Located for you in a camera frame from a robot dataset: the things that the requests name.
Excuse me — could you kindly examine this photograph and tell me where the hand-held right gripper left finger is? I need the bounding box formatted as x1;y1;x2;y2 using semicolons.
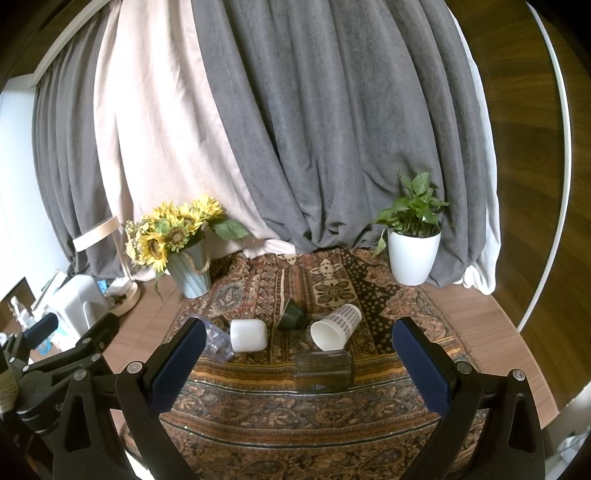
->
52;318;207;480

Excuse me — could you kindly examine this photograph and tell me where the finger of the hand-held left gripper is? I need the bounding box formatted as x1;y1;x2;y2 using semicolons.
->
6;313;60;366
25;313;122;385

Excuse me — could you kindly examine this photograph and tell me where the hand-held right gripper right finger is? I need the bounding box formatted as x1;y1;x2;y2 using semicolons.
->
392;316;548;480

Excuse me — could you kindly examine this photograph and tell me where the clear plastic cup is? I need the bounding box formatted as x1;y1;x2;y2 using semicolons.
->
182;315;235;361

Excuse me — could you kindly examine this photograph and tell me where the white cup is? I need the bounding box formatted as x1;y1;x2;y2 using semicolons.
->
229;318;269;353

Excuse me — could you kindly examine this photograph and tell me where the printed paper cup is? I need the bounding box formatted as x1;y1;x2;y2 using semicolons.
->
310;303;363;352

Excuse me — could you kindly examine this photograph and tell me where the brown glass cup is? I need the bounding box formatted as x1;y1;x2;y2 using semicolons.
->
294;350;354;394

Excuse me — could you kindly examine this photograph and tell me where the dark green cup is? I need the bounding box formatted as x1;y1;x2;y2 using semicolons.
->
276;298;306;330

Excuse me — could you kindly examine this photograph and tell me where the clear plastic bottle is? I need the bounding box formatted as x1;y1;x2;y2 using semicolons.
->
9;296;34;332

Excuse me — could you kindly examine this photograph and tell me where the white appliance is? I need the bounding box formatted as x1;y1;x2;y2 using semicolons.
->
47;274;110;339

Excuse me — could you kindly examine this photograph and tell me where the white round desk lamp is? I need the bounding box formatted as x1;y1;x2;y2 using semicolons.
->
72;218;142;317

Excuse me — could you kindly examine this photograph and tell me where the grey-green ribbed vase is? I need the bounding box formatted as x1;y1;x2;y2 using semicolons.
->
166;239;213;299

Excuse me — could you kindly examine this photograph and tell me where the white ribbed plant pot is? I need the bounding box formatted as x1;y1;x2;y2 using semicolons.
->
387;229;443;286

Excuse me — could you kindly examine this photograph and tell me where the patterned table cloth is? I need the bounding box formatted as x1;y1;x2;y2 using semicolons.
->
119;248;491;480

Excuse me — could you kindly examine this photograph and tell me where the sunflower bouquet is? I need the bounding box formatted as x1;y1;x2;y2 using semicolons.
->
124;195;251;274

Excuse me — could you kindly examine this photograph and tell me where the green leafy plant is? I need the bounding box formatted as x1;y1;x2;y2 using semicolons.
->
370;172;451;257

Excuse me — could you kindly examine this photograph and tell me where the white curtain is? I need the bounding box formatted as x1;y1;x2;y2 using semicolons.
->
450;11;503;295

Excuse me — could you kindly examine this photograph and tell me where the grey curtain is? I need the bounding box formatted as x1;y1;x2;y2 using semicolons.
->
31;44;136;280
191;0;486;288

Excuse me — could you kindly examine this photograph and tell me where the beige curtain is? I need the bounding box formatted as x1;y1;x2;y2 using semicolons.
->
93;0;298;283

